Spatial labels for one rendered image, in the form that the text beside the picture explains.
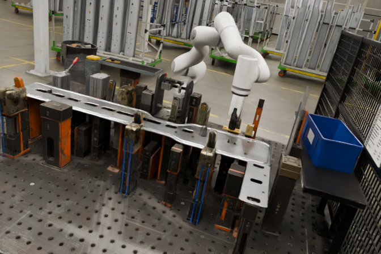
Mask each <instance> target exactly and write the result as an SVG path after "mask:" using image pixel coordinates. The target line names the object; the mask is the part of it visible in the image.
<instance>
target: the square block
mask: <svg viewBox="0 0 381 254"><path fill-rule="evenodd" d="M301 169H302V164H301V159H299V158H295V157H292V156H288V155H284V154H282V157H281V159H280V163H279V165H278V172H277V175H276V178H275V181H274V184H273V188H272V191H271V194H270V197H269V201H268V208H266V209H265V213H264V216H263V219H261V226H260V232H262V233H265V234H268V235H271V236H274V237H277V238H278V236H279V231H280V228H281V225H282V221H283V218H284V216H285V213H286V210H287V207H288V204H289V201H290V199H291V195H292V193H293V190H294V187H295V184H296V182H297V180H298V179H299V175H300V171H301Z"/></svg>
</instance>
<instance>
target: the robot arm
mask: <svg viewBox="0 0 381 254"><path fill-rule="evenodd" d="M190 39H191V42H192V44H193V48H192V49H191V51H189V52H187V53H184V54H182V55H180V56H178V57H177V58H175V59H174V61H173V62H172V65H171V69H172V72H173V73H174V74H175V75H178V76H185V77H188V78H186V79H184V80H182V81H184V85H182V87H186V85H187V83H188V81H190V80H193V81H194V85H195V84H196V83H197V82H198V81H199V80H200V79H201V78H202V77H203V76H204V75H205V73H206V65H205V63H204V61H203V60H204V59H205V58H206V57H207V55H208V54H209V46H217V47H224V48H225V51H226V53H227V54H228V55H229V56H230V57H231V58H234V59H236V60H238V61H237V64H236V69H235V74H234V79H233V83H232V87H231V91H232V93H233V97H232V101H231V105H230V109H229V112H228V115H231V120H230V123H229V126H228V128H229V129H232V130H235V128H236V125H237V122H238V121H237V119H238V117H239V115H240V113H241V111H242V108H243V104H244V99H245V97H246V96H248V94H250V92H251V87H252V84H253V83H265V82H267V81H268V80H269V77H270V72H269V68H268V66H267V64H266V62H265V60H264V59H263V57H262V55H261V54H260V53H259V52H257V51H256V50H254V49H253V48H251V47H250V46H248V45H245V44H244V43H243V41H242V38H241V36H240V34H239V31H238V29H237V26H236V24H235V22H234V20H233V18H232V16H231V15H230V14H229V13H227V12H221V13H219V14H218V15H217V16H216V17H215V19H214V27H205V26H198V27H195V28H194V29H193V30H192V32H191V35H190ZM193 87H194V86H193Z"/></svg>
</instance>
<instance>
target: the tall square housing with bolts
mask: <svg viewBox="0 0 381 254"><path fill-rule="evenodd" d="M110 77H111V76H110V75H107V74H103V73H97V74H94V75H90V95H89V96H92V97H95V98H99V99H103V100H106V97H107V90H108V83H109V81H110ZM90 105H91V106H94V107H97V106H98V105H94V104H91V103H90ZM88 120H89V124H92V123H91V115H89V117H88Z"/></svg>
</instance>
